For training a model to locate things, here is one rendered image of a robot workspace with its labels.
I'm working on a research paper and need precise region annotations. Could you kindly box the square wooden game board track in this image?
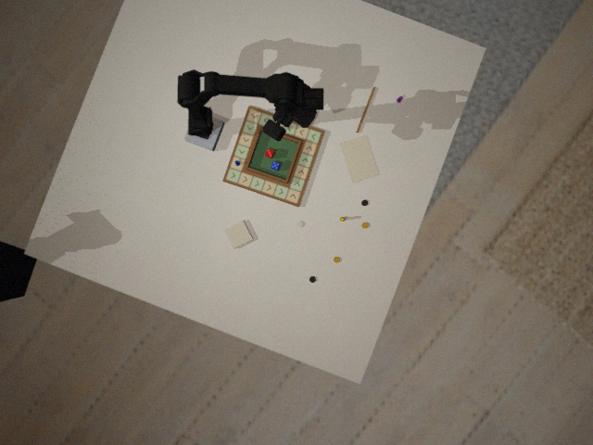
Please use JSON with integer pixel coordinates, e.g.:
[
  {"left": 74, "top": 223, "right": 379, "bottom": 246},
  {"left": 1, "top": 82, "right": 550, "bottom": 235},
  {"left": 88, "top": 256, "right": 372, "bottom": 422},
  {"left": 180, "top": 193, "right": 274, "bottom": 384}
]
[{"left": 223, "top": 106, "right": 324, "bottom": 207}]

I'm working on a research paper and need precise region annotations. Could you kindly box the beige flat square slab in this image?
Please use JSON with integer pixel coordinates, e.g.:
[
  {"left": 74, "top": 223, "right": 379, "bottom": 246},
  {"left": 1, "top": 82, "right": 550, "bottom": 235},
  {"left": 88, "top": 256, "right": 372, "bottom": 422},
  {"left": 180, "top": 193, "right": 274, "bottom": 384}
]
[{"left": 224, "top": 221, "right": 253, "bottom": 249}]

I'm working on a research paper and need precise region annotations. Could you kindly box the green and cream board game track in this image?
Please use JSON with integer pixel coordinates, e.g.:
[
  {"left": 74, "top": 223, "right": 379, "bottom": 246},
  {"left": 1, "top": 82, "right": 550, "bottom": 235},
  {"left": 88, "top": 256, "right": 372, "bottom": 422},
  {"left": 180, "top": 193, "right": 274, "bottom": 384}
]
[{"left": 225, "top": 108, "right": 322, "bottom": 204}]

